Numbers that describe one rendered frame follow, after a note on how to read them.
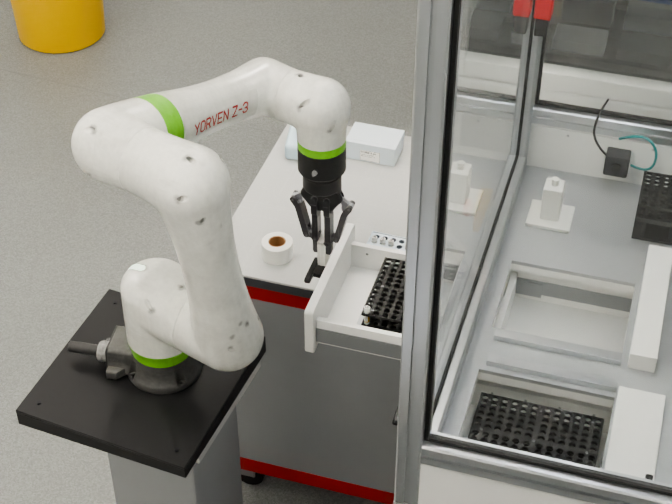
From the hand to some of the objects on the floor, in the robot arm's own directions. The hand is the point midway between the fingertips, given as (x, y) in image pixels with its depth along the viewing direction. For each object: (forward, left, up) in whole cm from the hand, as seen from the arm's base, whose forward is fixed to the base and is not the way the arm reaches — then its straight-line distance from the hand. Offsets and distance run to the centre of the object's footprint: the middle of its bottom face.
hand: (322, 251), depth 252 cm
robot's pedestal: (-25, -28, -93) cm, 100 cm away
